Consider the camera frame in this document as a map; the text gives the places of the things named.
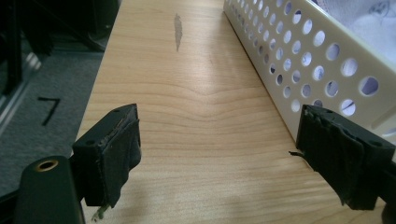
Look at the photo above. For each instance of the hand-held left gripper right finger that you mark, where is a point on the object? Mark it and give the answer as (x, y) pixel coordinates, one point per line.
(339, 155)

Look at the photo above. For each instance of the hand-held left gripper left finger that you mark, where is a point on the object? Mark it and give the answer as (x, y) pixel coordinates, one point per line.
(104, 155)

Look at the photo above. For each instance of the cream perforated plastic basket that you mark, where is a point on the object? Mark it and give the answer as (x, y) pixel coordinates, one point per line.
(311, 53)

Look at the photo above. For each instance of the pale printed cloth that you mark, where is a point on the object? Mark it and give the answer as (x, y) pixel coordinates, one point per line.
(364, 21)

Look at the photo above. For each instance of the dark metal stand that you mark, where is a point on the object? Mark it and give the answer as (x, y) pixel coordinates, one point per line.
(18, 46)

